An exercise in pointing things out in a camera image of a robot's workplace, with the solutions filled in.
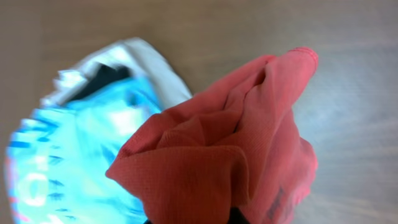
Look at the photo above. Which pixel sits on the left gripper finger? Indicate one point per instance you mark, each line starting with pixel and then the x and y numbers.
pixel 236 217

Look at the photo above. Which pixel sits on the red printed t-shirt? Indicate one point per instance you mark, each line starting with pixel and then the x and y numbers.
pixel 235 144

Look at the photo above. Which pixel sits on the light blue folded t-shirt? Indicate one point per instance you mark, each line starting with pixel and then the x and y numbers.
pixel 56 161

